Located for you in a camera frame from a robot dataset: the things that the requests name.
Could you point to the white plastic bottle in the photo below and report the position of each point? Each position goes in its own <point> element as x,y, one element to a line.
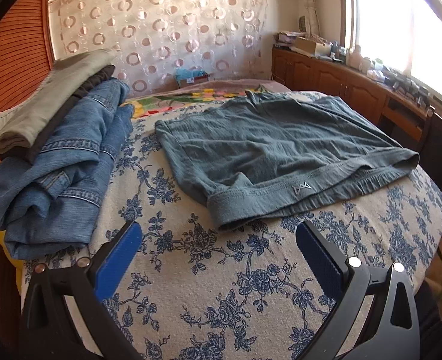
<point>355,59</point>

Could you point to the cardboard box with blue cloth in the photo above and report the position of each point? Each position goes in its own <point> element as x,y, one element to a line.
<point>186,77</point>

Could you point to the sheer curtain with pink circles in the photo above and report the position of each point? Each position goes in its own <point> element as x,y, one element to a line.
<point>155,39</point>

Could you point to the folded blue denim jeans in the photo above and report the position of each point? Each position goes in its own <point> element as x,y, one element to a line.
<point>54,203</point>

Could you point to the long wooden sideboard cabinet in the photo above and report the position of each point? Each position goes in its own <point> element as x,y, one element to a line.
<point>395,114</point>

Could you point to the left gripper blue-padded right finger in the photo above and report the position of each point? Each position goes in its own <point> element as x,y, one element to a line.
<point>391,327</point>

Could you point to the window with wooden frame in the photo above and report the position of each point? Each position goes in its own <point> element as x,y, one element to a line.
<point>405,35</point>

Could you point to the blue floral white bedspread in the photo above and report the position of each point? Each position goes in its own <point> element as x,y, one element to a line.
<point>194,291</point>

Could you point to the folded grey-beige garment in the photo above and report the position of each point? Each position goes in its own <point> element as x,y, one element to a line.
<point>44,97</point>

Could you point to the open cardboard box on cabinet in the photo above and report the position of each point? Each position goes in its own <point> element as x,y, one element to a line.
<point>312,48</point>

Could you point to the brown louvred wooden wardrobe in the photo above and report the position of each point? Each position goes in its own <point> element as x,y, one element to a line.
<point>26,57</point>

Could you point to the teal blue shorts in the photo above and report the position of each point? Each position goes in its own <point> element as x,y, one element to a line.
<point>272,155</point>

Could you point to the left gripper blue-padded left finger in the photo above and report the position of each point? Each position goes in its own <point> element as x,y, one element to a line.
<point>48,329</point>

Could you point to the colourful flower blanket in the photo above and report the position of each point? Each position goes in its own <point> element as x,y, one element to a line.
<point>207,92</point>

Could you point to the folded black garment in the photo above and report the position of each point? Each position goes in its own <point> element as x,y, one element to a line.
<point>29,154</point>

